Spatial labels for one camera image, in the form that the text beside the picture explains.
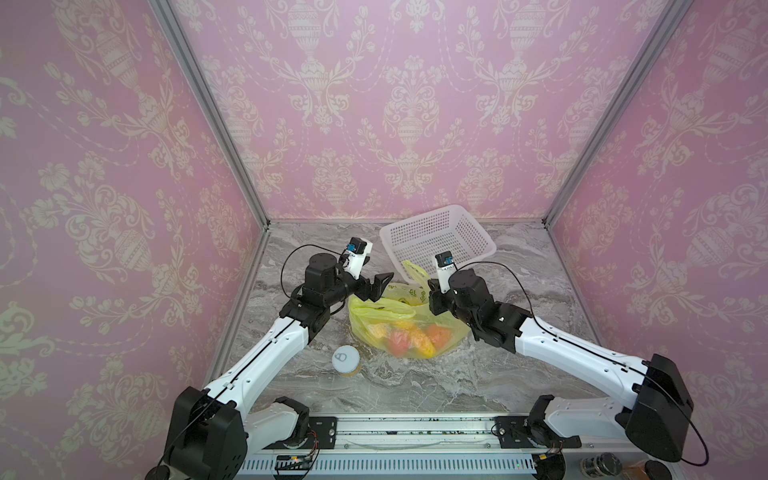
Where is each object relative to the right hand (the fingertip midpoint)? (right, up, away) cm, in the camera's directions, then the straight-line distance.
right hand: (431, 281), depth 78 cm
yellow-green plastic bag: (-8, -12, +4) cm, 15 cm away
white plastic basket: (+13, +17, +38) cm, 44 cm away
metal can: (+34, -36, -16) cm, 53 cm away
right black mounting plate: (+20, -36, -5) cm, 42 cm away
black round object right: (+44, -37, -17) cm, 60 cm away
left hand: (-13, +4, -2) cm, 14 cm away
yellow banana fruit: (-1, -19, +5) cm, 19 cm away
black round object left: (-58, -38, -17) cm, 71 cm away
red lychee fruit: (-9, -17, +3) cm, 19 cm away
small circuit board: (-35, -44, -5) cm, 56 cm away
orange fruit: (+3, -16, +4) cm, 17 cm away
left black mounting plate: (-27, -36, -4) cm, 45 cm away
